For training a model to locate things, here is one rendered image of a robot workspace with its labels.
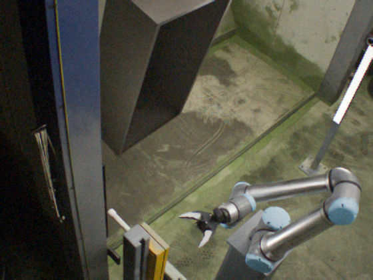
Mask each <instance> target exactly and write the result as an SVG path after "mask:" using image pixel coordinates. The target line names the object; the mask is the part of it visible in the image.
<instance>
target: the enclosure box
mask: <svg viewBox="0 0 373 280"><path fill-rule="evenodd" d="M231 1H232V0H106V3H105V10H104V14H103V22H102V26H101V31H100V34H99V51H100V53H99V67H100V77H99V83H100V100H101V110H100V116H101V139H102V140H103V141H104V142H105V143H106V144H107V145H108V146H109V147H110V148H111V150H112V151H114V153H115V154H116V155H117V157H120V156H121V155H122V154H123V153H124V152H126V151H128V150H129V149H131V148H132V147H134V146H135V145H136V144H137V143H140V142H141V141H143V140H144V139H145V138H147V137H148V136H149V135H152V134H153V133H154V132H155V131H157V130H159V129H160V128H161V127H163V126H165V125H166V124H167V123H169V122H170V121H172V120H173V119H174V118H175V117H178V116H179V115H180V114H181V112H182V110H183V108H184V106H185V104H186V102H187V99H188V96H189V94H190V92H191V90H192V88H193V87H194V82H195V81H196V78H197V77H198V74H199V73H200V70H201V67H202V65H203V63H204V61H205V59H206V57H207V54H208V52H209V50H210V48H211V46H212V44H213V41H214V38H215V37H216V34H217V33H218V30H219V28H220V26H221V24H222V21H223V19H224V17H225V15H226V12H227V11H228V8H229V7H230V3H231Z"/></svg>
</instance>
